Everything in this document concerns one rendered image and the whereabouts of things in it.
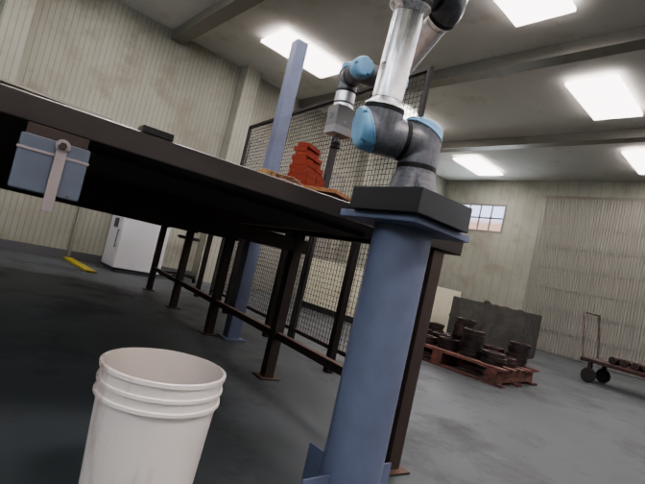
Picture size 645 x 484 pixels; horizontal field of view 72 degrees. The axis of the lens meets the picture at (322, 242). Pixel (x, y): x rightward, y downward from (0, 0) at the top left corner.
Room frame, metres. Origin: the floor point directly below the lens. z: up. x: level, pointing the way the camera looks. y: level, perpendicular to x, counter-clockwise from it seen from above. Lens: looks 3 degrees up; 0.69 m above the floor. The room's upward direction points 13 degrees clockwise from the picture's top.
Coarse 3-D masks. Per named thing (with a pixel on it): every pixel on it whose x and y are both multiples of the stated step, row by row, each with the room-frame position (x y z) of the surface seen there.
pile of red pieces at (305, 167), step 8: (304, 144) 2.31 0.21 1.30; (296, 152) 2.32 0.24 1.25; (304, 152) 2.30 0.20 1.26; (312, 152) 2.36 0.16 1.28; (320, 152) 2.41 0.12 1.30; (296, 160) 2.32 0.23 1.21; (304, 160) 2.29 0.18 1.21; (312, 160) 2.36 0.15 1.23; (320, 160) 2.41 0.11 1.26; (296, 168) 2.31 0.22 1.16; (304, 168) 2.29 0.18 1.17; (312, 168) 2.34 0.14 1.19; (320, 168) 2.45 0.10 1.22; (296, 176) 2.30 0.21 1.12; (304, 176) 2.28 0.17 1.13; (312, 176) 2.33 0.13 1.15; (320, 176) 2.43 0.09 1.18; (304, 184) 2.27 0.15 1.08; (312, 184) 2.33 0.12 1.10; (320, 184) 2.42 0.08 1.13
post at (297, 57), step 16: (304, 48) 3.44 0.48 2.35; (288, 64) 3.45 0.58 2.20; (288, 80) 3.40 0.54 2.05; (288, 96) 3.41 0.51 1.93; (288, 112) 3.43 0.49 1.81; (272, 128) 3.47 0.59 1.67; (288, 128) 3.45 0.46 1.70; (272, 144) 3.41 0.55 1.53; (272, 160) 3.41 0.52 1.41; (256, 256) 3.44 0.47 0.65; (240, 272) 3.43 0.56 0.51; (240, 288) 3.40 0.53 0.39; (240, 304) 3.42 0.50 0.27; (240, 320) 3.44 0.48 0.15; (224, 336) 3.41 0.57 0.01
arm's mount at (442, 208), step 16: (352, 192) 1.24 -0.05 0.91; (368, 192) 1.19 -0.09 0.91; (384, 192) 1.15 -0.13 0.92; (400, 192) 1.11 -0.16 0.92; (416, 192) 1.07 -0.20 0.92; (432, 192) 1.09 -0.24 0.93; (368, 208) 1.18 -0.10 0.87; (384, 208) 1.14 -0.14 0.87; (400, 208) 1.10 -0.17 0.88; (416, 208) 1.06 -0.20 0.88; (432, 208) 1.09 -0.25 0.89; (448, 208) 1.14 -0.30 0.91; (464, 208) 1.19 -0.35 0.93; (448, 224) 1.15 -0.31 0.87; (464, 224) 1.20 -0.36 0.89
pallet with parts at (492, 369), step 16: (464, 320) 4.64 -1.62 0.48; (432, 336) 4.76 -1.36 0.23; (448, 336) 4.81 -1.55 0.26; (464, 336) 4.34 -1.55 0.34; (480, 336) 4.25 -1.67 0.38; (432, 352) 4.45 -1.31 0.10; (448, 352) 4.33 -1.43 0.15; (464, 352) 4.30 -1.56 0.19; (480, 352) 4.29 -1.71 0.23; (496, 352) 4.24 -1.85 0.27; (512, 352) 4.52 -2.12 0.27; (528, 352) 4.49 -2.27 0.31; (448, 368) 4.31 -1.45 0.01; (464, 368) 4.60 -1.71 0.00; (480, 368) 4.88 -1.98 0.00; (496, 368) 3.99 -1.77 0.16; (512, 368) 4.27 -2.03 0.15; (528, 368) 4.53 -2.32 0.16; (496, 384) 3.97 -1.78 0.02; (512, 384) 4.25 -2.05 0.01; (528, 384) 4.51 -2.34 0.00
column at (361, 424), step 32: (384, 224) 1.22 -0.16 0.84; (416, 224) 1.13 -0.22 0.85; (384, 256) 1.21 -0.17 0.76; (416, 256) 1.20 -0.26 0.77; (384, 288) 1.20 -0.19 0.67; (416, 288) 1.22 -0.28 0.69; (384, 320) 1.20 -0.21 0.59; (352, 352) 1.23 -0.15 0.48; (384, 352) 1.19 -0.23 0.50; (352, 384) 1.22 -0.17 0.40; (384, 384) 1.20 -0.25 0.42; (352, 416) 1.20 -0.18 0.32; (384, 416) 1.21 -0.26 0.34; (320, 448) 1.38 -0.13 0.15; (352, 448) 1.20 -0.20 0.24; (384, 448) 1.23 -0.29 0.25; (320, 480) 1.20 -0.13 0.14; (352, 480) 1.19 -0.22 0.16; (384, 480) 1.38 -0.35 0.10
